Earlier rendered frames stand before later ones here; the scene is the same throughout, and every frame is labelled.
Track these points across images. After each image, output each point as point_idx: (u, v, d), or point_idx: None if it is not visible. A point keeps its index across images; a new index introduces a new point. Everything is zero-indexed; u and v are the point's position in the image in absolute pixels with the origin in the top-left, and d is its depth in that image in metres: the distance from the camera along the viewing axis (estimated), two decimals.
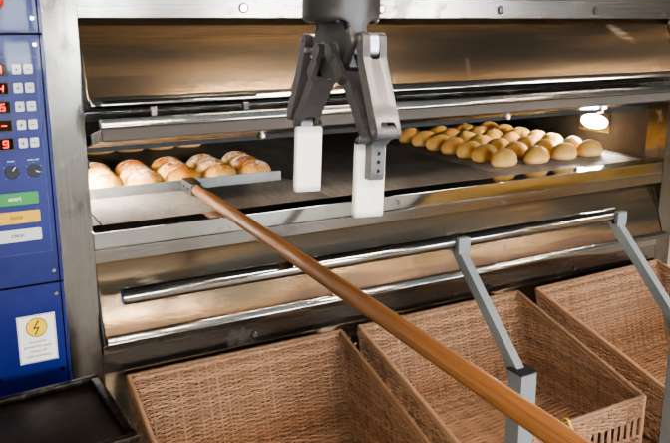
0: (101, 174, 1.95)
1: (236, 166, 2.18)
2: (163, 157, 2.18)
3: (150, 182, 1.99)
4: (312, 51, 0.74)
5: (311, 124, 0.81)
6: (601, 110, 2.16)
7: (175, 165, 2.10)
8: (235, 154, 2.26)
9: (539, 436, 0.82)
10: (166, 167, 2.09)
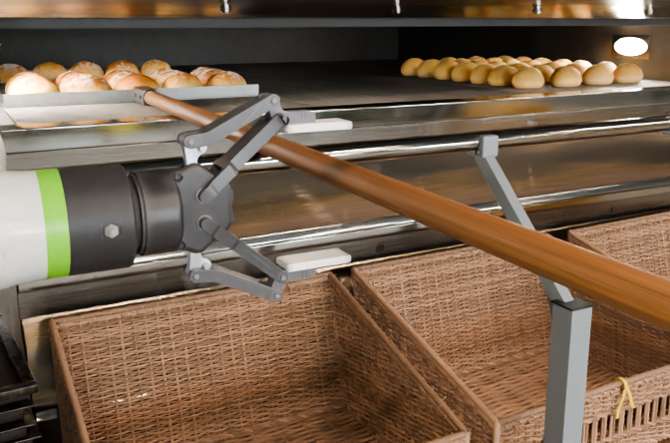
0: (31, 78, 1.56)
1: (204, 81, 1.79)
2: (116, 69, 1.79)
3: (93, 90, 1.60)
4: None
5: (280, 125, 0.70)
6: (649, 11, 1.77)
7: (129, 75, 1.71)
8: (205, 70, 1.87)
9: None
10: (117, 77, 1.70)
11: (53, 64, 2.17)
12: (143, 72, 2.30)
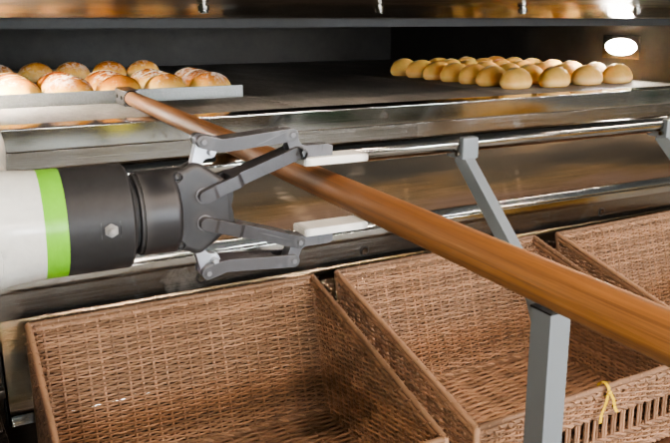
0: (11, 79, 1.54)
1: (188, 82, 1.78)
2: (99, 70, 1.78)
3: (74, 91, 1.58)
4: None
5: (298, 158, 0.72)
6: (637, 11, 1.76)
7: (111, 76, 1.70)
8: (190, 71, 1.86)
9: (630, 338, 0.42)
10: (99, 78, 1.69)
11: (39, 64, 2.16)
12: (130, 72, 2.28)
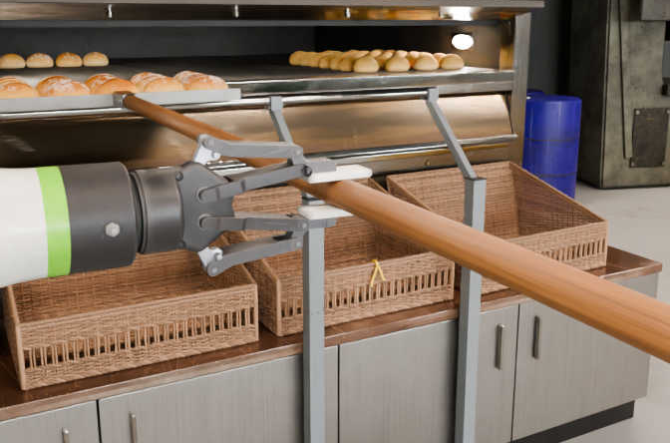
0: (10, 83, 1.55)
1: (186, 85, 1.79)
2: (98, 74, 1.80)
3: (73, 95, 1.60)
4: None
5: (302, 174, 0.73)
6: (441, 15, 2.44)
7: (110, 80, 1.71)
8: (188, 74, 1.88)
9: (612, 326, 0.43)
10: (98, 82, 1.71)
11: (14, 54, 2.84)
12: (85, 61, 2.96)
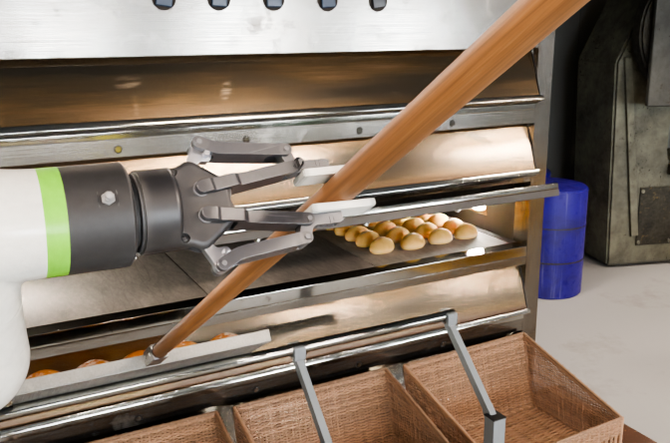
0: (38, 371, 1.64)
1: None
2: None
3: None
4: None
5: (297, 173, 0.74)
6: (457, 210, 2.46)
7: None
8: None
9: None
10: None
11: None
12: None
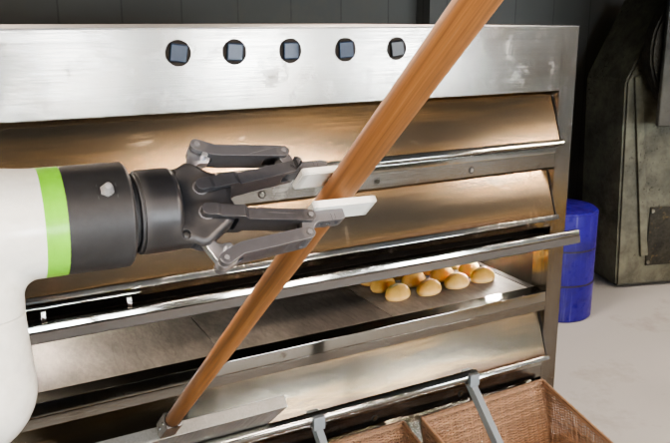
0: None
1: None
2: None
3: None
4: None
5: (296, 174, 0.74)
6: None
7: None
8: None
9: None
10: None
11: None
12: None
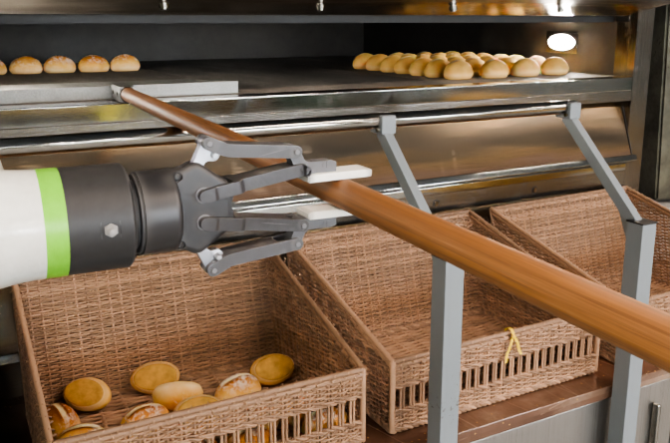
0: (52, 406, 1.40)
1: (252, 364, 1.59)
2: (241, 429, 1.32)
3: (82, 410, 1.48)
4: None
5: (302, 175, 0.73)
6: (560, 9, 1.97)
7: None
8: None
9: (610, 334, 0.44)
10: None
11: (29, 58, 2.37)
12: (113, 66, 2.49)
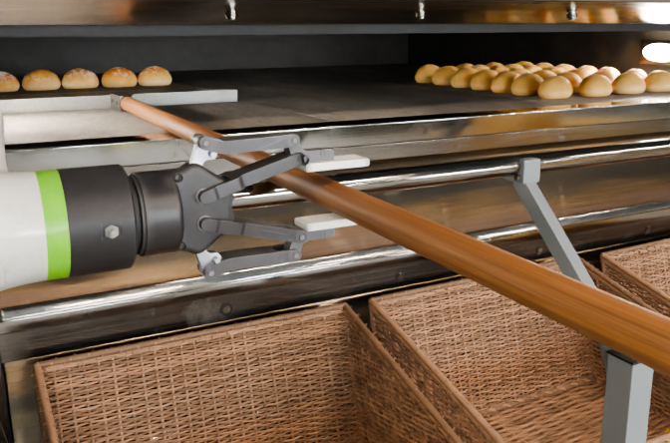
0: None
1: None
2: None
3: None
4: None
5: (299, 163, 0.72)
6: None
7: None
8: None
9: (614, 340, 0.43)
10: None
11: (45, 71, 2.03)
12: (141, 80, 2.16)
